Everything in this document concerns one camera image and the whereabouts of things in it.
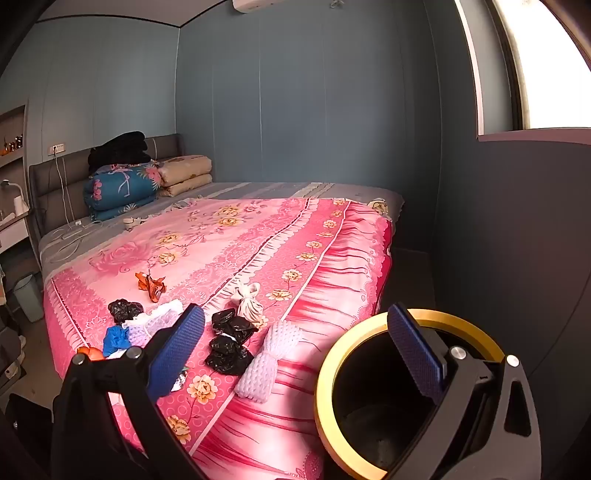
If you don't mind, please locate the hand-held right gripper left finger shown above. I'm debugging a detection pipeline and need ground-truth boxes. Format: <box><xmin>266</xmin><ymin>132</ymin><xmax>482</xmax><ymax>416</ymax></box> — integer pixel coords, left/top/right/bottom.
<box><xmin>50</xmin><ymin>304</ymin><xmax>206</xmax><ymax>480</ymax></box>

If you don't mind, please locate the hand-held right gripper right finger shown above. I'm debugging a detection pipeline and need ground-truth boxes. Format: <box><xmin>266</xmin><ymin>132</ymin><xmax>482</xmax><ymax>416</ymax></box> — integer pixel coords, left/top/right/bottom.
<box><xmin>387</xmin><ymin>302</ymin><xmax>542</xmax><ymax>480</ymax></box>

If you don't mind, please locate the black trash bin yellow rim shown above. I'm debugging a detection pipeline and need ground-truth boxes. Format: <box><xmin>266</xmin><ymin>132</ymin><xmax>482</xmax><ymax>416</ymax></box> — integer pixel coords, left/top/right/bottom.
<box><xmin>314</xmin><ymin>308</ymin><xmax>506</xmax><ymax>480</ymax></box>

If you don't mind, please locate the blue cloth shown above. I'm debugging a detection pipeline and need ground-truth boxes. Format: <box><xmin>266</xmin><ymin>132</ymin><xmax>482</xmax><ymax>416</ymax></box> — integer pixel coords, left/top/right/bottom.
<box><xmin>102</xmin><ymin>325</ymin><xmax>132</xmax><ymax>358</ymax></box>

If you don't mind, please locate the pale pink bag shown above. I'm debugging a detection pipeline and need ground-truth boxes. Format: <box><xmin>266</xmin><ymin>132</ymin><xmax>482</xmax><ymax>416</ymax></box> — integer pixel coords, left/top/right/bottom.
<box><xmin>230</xmin><ymin>282</ymin><xmax>269</xmax><ymax>330</ymax></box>

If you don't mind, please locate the white sock pile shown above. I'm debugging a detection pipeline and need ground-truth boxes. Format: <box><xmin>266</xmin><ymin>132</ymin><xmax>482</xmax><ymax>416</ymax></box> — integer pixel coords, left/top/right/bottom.
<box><xmin>122</xmin><ymin>299</ymin><xmax>184</xmax><ymax>333</ymax></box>

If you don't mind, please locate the black plastic bag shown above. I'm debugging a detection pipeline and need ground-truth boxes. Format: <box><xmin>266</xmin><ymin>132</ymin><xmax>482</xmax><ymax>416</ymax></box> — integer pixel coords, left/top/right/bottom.
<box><xmin>108</xmin><ymin>298</ymin><xmax>145</xmax><ymax>325</ymax></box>
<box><xmin>211</xmin><ymin>308</ymin><xmax>259</xmax><ymax>344</ymax></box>
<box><xmin>204</xmin><ymin>335</ymin><xmax>254</xmax><ymax>376</ymax></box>

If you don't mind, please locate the orange snack wrapper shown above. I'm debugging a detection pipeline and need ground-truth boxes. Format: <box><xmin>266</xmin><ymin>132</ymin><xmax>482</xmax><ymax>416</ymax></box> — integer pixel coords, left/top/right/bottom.
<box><xmin>135</xmin><ymin>271</ymin><xmax>167</xmax><ymax>303</ymax></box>

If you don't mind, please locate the white foam net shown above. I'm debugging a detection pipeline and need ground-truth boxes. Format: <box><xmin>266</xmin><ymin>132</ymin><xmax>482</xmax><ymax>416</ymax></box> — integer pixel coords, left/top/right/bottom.
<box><xmin>235</xmin><ymin>322</ymin><xmax>303</xmax><ymax>403</ymax></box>

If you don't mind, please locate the pink floral bedsheet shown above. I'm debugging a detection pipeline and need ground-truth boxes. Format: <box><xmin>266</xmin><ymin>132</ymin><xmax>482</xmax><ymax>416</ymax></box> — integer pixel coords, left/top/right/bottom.
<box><xmin>42</xmin><ymin>198</ymin><xmax>393</xmax><ymax>480</ymax></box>

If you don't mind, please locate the pale green waste bin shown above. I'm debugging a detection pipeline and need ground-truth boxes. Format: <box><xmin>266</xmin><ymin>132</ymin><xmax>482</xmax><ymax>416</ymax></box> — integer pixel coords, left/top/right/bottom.
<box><xmin>13</xmin><ymin>273</ymin><xmax>44</xmax><ymax>323</ymax></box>

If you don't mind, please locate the blue floral folded quilt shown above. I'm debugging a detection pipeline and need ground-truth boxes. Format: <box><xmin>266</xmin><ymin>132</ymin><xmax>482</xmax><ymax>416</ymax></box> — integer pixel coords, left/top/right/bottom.
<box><xmin>83</xmin><ymin>161</ymin><xmax>160</xmax><ymax>222</ymax></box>

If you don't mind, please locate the beige folded quilt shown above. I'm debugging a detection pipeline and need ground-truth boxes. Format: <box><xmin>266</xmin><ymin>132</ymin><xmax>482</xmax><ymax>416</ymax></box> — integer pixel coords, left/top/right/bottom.
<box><xmin>156</xmin><ymin>155</ymin><xmax>214</xmax><ymax>198</ymax></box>

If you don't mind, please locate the grey striped bed sheet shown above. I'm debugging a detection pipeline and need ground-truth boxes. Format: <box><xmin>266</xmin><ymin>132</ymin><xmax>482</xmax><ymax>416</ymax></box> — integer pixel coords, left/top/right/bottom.
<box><xmin>38</xmin><ymin>181</ymin><xmax>406</xmax><ymax>278</ymax></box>

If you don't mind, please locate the grey padded headboard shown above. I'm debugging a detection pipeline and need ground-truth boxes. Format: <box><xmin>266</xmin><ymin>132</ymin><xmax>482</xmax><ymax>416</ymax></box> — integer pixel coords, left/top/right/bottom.
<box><xmin>28</xmin><ymin>133</ymin><xmax>185</xmax><ymax>236</ymax></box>

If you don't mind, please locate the black folded clothing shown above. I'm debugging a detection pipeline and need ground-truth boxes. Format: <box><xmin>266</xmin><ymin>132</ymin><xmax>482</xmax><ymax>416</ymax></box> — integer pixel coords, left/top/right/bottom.
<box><xmin>88</xmin><ymin>131</ymin><xmax>153</xmax><ymax>176</ymax></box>

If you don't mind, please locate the white desk lamp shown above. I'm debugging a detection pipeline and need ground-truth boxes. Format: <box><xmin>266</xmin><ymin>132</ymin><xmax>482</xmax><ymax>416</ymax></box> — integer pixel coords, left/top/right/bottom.
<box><xmin>0</xmin><ymin>180</ymin><xmax>24</xmax><ymax>215</ymax></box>

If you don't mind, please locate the grey shelf unit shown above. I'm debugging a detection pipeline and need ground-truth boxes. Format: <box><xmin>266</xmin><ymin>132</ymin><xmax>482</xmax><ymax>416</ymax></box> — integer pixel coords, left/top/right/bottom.
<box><xmin>0</xmin><ymin>104</ymin><xmax>31</xmax><ymax>252</ymax></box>

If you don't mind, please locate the window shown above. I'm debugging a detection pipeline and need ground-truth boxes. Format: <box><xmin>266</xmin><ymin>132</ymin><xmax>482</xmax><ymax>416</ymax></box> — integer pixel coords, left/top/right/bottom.
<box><xmin>455</xmin><ymin>0</ymin><xmax>591</xmax><ymax>137</ymax></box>

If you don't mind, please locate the white air conditioner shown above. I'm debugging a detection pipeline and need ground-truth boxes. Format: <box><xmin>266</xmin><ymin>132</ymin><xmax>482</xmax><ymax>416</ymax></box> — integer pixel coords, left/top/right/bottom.
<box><xmin>232</xmin><ymin>0</ymin><xmax>333</xmax><ymax>14</ymax></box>

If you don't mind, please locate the white power cable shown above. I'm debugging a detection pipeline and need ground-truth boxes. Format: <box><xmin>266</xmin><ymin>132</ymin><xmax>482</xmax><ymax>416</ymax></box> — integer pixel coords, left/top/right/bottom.
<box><xmin>54</xmin><ymin>154</ymin><xmax>75</xmax><ymax>227</ymax></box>

